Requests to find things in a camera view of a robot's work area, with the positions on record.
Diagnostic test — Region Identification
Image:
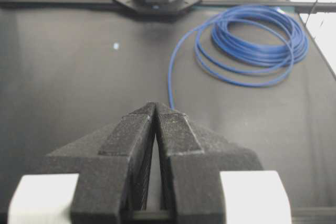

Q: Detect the blue LAN cable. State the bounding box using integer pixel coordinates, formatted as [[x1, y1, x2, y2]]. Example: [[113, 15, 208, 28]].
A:
[[167, 5, 309, 110]]

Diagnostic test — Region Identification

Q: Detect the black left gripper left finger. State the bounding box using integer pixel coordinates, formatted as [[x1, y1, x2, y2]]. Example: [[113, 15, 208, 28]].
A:
[[43, 102, 155, 223]]

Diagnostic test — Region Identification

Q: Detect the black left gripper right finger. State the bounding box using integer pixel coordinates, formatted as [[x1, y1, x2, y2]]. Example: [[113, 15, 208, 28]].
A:
[[156, 103, 263, 223]]

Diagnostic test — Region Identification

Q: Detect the black aluminium frame rail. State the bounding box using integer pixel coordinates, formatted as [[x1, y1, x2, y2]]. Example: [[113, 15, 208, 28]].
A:
[[0, 0, 336, 14]]

